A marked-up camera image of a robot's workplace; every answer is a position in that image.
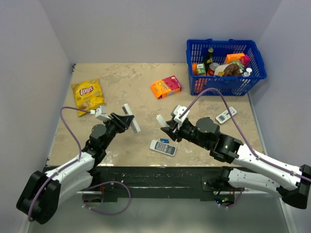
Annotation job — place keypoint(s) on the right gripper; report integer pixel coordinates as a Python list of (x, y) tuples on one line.
[(177, 135)]

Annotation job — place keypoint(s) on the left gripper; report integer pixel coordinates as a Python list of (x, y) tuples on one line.
[(121, 122)]

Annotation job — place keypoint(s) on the white battery cover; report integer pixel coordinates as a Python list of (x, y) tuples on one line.
[(161, 121)]

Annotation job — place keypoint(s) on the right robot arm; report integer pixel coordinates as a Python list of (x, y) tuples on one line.
[(290, 183)]

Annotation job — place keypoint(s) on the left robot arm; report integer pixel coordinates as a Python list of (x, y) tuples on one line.
[(45, 191)]

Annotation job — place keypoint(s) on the grey-faced remote control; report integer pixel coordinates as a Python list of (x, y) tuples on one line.
[(162, 148)]

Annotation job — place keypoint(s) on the small white remote control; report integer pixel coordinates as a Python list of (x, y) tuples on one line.
[(225, 116)]

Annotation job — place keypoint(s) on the blue battery right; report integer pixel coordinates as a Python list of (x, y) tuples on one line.
[(164, 140)]

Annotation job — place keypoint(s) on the orange pink sponge box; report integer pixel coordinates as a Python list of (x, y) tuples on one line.
[(166, 87)]

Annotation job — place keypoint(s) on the yellow Lays chips bag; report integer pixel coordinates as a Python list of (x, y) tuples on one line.
[(88, 95)]

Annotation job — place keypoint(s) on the green yellow carton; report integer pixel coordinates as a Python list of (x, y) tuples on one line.
[(200, 69)]

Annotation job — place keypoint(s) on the blue plastic basket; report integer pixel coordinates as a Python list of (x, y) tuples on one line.
[(229, 86)]

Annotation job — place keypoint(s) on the dark glass bottle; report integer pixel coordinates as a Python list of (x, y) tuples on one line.
[(208, 59)]

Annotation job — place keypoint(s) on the brown snack packet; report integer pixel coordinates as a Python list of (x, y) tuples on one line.
[(228, 70)]

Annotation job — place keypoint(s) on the white bottle cap item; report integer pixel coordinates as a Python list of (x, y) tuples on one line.
[(247, 72)]

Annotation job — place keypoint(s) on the orange pink box in basket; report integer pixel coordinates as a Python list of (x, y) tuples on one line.
[(240, 59)]

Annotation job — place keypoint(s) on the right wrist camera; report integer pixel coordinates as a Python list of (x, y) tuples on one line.
[(179, 115)]

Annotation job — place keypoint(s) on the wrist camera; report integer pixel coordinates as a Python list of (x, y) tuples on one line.
[(179, 115), (100, 113)]

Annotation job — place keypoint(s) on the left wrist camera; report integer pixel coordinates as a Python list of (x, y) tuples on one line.
[(100, 113)]

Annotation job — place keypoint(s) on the black table front rail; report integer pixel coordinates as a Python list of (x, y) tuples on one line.
[(158, 183)]

